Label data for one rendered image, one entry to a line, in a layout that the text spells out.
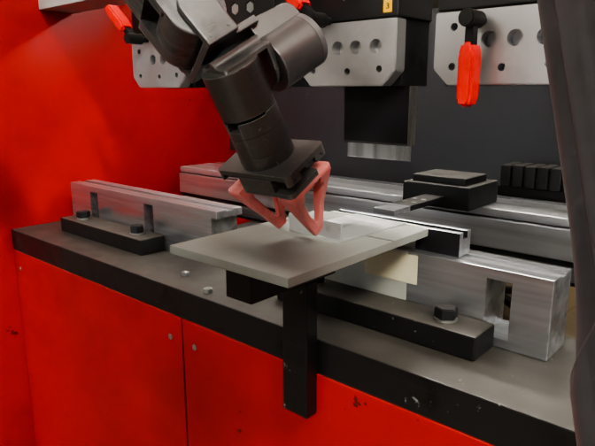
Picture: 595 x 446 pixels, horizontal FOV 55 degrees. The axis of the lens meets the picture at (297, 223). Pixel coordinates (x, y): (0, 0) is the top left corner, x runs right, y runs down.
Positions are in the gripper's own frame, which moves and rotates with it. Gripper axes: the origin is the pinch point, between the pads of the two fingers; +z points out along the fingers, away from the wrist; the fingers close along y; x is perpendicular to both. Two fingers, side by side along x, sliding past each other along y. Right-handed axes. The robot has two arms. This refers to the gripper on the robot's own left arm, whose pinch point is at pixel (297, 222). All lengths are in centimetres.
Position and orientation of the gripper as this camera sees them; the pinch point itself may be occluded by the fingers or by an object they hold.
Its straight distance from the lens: 64.6
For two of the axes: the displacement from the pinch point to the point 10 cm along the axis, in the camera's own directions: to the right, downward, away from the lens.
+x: -5.7, 6.3, -5.3
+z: 3.3, 7.7, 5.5
